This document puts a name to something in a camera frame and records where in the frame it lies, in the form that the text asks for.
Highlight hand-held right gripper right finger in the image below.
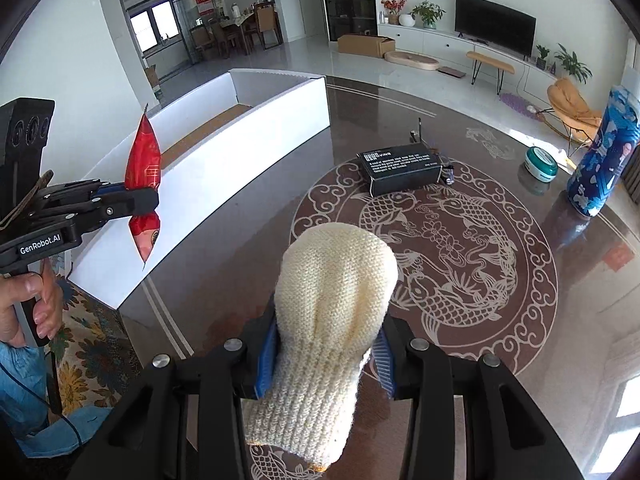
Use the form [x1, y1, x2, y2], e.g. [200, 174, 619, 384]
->
[372, 312, 583, 480]

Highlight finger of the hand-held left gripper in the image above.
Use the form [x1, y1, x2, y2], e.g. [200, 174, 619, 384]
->
[50, 187, 162, 234]
[42, 179, 130, 207]

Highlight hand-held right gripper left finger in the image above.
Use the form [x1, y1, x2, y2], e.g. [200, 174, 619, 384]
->
[67, 310, 278, 480]

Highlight red foil packet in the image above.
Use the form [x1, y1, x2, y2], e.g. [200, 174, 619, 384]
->
[124, 104, 163, 272]

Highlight cream knitted glove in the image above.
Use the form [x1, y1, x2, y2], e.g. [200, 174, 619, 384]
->
[242, 223, 399, 471]

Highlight large white box container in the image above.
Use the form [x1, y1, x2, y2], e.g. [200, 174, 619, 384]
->
[65, 69, 331, 311]

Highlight person's left forearm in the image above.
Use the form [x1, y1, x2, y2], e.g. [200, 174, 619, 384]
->
[0, 341, 56, 436]

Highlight teal white round container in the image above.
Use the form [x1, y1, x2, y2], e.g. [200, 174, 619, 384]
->
[524, 146, 559, 183]

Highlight person's left hand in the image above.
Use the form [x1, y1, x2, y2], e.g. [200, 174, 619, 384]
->
[0, 259, 65, 349]

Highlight small cardboard box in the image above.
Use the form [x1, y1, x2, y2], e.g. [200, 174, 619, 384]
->
[144, 64, 163, 106]

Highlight floral patterned rug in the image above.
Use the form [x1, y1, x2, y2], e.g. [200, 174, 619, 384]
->
[47, 270, 151, 411]

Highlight wooden dining chair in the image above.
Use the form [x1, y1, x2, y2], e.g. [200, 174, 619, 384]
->
[212, 22, 243, 58]
[190, 26, 217, 61]
[252, 2, 284, 51]

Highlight black rectangular box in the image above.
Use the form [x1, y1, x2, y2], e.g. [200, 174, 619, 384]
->
[356, 142, 442, 198]

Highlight person's blue clothing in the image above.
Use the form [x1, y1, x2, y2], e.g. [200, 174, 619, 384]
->
[15, 406, 115, 457]

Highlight wooden dining table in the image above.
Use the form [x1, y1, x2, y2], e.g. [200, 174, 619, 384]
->
[217, 10, 258, 36]

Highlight thin black antenna stick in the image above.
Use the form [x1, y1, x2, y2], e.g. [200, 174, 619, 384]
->
[409, 117, 433, 150]

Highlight open cardboard box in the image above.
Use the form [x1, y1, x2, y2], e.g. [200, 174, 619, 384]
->
[337, 33, 397, 58]

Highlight purple floor mat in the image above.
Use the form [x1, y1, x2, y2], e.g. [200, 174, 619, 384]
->
[499, 91, 533, 115]

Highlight blue patterned tall bottle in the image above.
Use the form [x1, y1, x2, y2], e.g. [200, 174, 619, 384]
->
[566, 86, 640, 218]

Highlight beige oval pet bed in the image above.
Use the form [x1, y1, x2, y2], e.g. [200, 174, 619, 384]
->
[384, 50, 441, 73]

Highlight wooden bench black legs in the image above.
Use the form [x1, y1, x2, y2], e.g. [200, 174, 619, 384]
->
[466, 51, 516, 96]

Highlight orange lounge chair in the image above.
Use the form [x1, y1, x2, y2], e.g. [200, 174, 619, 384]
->
[546, 77, 606, 153]

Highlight white television cabinet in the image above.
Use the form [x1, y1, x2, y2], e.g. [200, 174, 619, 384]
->
[377, 22, 571, 96]

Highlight red flower arrangement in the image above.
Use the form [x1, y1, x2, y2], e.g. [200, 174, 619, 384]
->
[380, 0, 408, 26]

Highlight leafy green potted plant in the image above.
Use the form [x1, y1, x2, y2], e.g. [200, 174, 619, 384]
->
[554, 42, 593, 86]

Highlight black flat television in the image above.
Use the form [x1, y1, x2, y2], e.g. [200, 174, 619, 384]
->
[454, 0, 537, 57]

